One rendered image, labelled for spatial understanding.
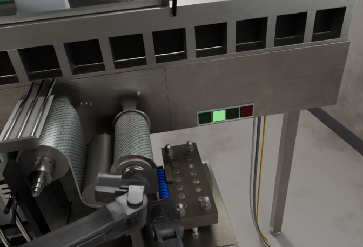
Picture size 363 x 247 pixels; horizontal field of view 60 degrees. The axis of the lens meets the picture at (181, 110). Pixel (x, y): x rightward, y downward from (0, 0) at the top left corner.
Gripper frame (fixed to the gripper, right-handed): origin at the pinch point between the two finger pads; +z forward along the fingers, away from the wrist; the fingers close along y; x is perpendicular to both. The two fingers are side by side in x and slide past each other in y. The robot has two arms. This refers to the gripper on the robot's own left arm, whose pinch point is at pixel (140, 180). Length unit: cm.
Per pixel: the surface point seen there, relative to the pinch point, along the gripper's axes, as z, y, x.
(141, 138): 8.2, 1.9, 12.7
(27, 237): -1.2, -33.7, -9.6
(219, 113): 32, 35, 18
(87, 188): 6.2, -17.0, -0.1
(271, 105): 32, 58, 18
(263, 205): 140, 80, -47
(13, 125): -4.1, -32.6, 22.0
